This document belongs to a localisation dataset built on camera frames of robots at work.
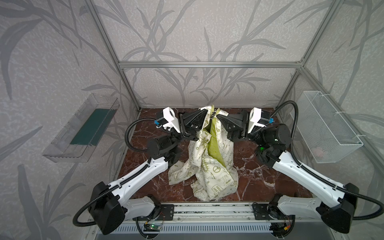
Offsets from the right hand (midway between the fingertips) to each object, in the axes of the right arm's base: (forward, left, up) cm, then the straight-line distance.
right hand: (220, 110), depth 46 cm
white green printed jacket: (-8, +3, -18) cm, 20 cm away
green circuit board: (-27, +29, -54) cm, 66 cm away
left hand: (-2, +4, +2) cm, 5 cm away
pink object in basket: (+2, -51, -33) cm, 60 cm away
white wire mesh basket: (+3, -46, -18) cm, 50 cm away
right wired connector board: (-27, -32, -56) cm, 70 cm away
